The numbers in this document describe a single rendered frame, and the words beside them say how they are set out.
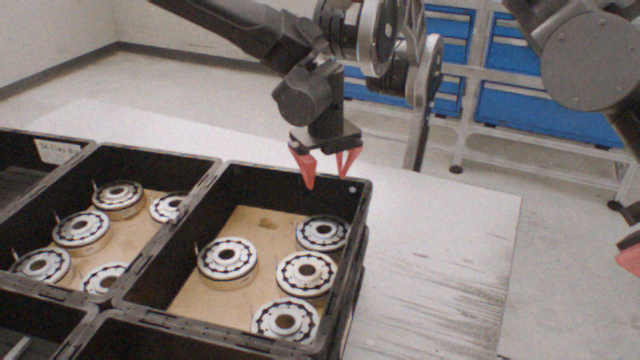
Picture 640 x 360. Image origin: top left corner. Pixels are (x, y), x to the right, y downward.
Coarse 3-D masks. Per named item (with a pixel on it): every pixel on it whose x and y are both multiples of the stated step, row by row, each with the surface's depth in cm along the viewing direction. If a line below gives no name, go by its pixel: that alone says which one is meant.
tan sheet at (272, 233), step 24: (240, 216) 95; (264, 216) 95; (288, 216) 95; (264, 240) 88; (288, 240) 88; (264, 264) 83; (336, 264) 83; (192, 288) 78; (264, 288) 78; (192, 312) 74; (216, 312) 74; (240, 312) 74
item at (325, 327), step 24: (264, 168) 91; (288, 168) 91; (360, 216) 78; (168, 240) 73; (144, 264) 69; (120, 288) 65; (336, 288) 65; (144, 312) 61; (168, 312) 61; (336, 312) 63; (240, 336) 58; (264, 336) 58
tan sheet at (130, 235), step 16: (160, 192) 101; (144, 208) 97; (112, 224) 92; (128, 224) 92; (144, 224) 92; (112, 240) 88; (128, 240) 88; (144, 240) 88; (96, 256) 84; (112, 256) 85; (128, 256) 85
